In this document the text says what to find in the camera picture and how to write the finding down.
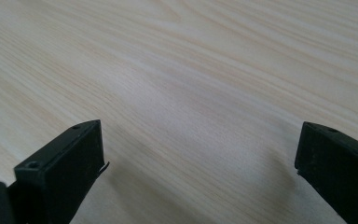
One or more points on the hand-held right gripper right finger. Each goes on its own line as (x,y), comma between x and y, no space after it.
(338,169)

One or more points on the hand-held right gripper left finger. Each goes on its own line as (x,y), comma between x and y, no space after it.
(65,169)

